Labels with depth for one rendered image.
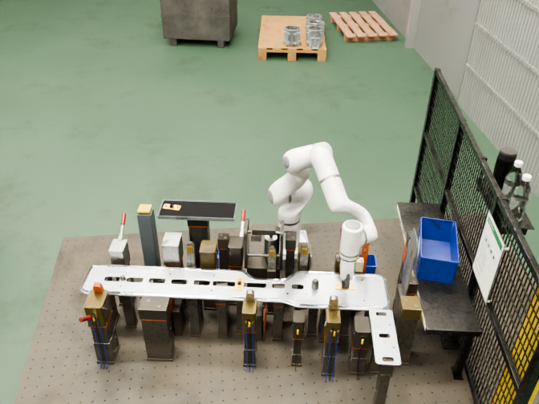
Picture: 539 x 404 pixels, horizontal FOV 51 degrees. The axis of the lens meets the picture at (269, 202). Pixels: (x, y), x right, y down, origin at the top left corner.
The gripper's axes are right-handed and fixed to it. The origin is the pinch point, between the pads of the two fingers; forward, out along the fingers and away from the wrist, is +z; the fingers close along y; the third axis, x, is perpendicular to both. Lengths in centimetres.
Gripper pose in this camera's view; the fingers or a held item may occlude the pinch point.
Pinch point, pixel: (345, 282)
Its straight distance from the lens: 249.0
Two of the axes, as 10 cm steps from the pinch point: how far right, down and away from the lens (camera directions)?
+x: 10.0, 0.4, -0.3
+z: -0.2, 8.1, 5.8
